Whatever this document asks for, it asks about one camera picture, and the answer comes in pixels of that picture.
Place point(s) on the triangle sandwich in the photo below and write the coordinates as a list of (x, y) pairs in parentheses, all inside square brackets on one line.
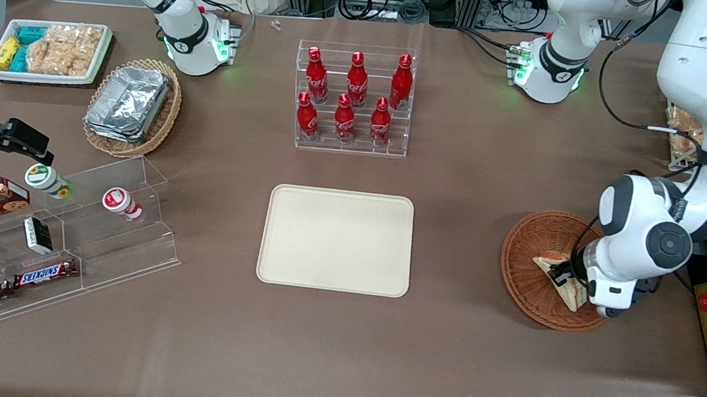
[(572, 295)]

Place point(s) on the small metal piece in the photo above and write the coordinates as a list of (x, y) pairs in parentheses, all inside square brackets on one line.
[(275, 24)]

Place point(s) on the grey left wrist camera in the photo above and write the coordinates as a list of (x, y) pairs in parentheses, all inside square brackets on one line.
[(608, 312)]

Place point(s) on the rice cracker pack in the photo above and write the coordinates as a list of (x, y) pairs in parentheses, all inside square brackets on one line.
[(81, 47), (43, 56)]

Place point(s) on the cream rectangular tray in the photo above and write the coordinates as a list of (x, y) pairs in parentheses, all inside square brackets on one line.
[(335, 240)]

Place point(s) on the bagged cracker snack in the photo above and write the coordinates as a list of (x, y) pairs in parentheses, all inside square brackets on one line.
[(684, 133)]

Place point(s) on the teal snack packet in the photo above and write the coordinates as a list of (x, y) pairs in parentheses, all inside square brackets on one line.
[(19, 59), (31, 34)]

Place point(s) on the red cola bottle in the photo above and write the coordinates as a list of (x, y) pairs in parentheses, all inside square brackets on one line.
[(380, 125), (357, 82), (344, 121), (317, 81), (401, 84), (307, 120)]

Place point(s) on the small black box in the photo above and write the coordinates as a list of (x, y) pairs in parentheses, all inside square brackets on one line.
[(38, 236)]

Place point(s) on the white plastic snack tray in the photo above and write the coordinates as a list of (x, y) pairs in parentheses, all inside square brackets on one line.
[(47, 79)]

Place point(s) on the stack of foil trays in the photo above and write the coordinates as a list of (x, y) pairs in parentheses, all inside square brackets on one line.
[(128, 103)]

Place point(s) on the yellow snack packet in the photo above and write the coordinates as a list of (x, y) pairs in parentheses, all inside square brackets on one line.
[(6, 52)]

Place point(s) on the red label yogurt bottle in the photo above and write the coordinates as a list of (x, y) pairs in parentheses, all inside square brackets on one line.
[(120, 202)]

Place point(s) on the clear acrylic step stand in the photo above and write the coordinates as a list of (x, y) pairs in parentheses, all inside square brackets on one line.
[(122, 245)]

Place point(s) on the brown round wicker basket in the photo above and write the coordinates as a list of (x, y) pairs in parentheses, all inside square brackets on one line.
[(522, 291)]

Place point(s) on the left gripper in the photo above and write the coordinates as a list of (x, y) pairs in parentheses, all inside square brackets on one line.
[(577, 264)]

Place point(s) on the tan oval wicker basket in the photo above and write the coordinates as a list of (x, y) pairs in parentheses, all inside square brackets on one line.
[(167, 117)]

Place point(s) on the green label yogurt bottle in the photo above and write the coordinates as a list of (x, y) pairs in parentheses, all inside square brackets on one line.
[(46, 180)]

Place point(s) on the clear acrylic bottle rack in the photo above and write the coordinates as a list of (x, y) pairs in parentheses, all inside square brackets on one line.
[(399, 145)]

